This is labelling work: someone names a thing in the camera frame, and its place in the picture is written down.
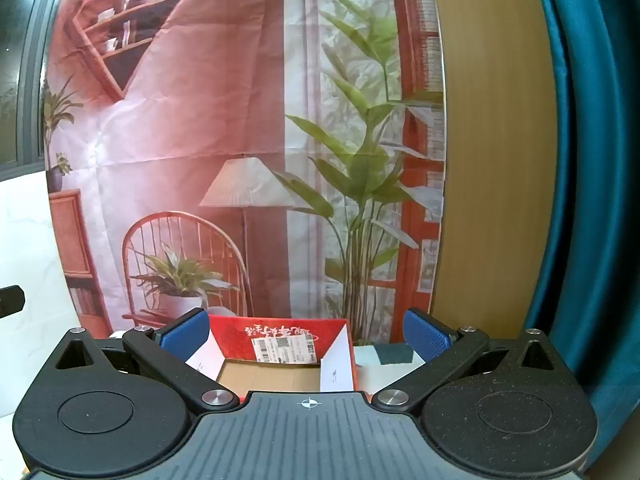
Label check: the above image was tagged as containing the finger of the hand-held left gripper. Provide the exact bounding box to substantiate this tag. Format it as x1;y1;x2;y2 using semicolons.
0;285;26;319

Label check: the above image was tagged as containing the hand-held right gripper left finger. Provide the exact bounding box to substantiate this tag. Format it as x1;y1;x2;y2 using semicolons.
49;308;241;417

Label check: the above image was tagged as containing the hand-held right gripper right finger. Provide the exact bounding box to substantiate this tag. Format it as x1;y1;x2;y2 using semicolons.
371;308;577;417

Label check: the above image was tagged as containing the red cardboard box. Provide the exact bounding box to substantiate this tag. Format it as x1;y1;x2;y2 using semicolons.
184;314;357;405

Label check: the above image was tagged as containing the wooden panel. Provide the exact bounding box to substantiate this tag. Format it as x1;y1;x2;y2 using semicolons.
427;0;558;346

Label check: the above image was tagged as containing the teal curtain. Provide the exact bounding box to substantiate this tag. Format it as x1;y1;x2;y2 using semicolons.
522;0;640;476

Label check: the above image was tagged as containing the dark window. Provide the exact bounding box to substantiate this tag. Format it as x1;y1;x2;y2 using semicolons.
0;0;68;181

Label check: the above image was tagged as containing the printed wall tapestry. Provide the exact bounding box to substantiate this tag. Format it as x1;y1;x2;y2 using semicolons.
42;0;447;348

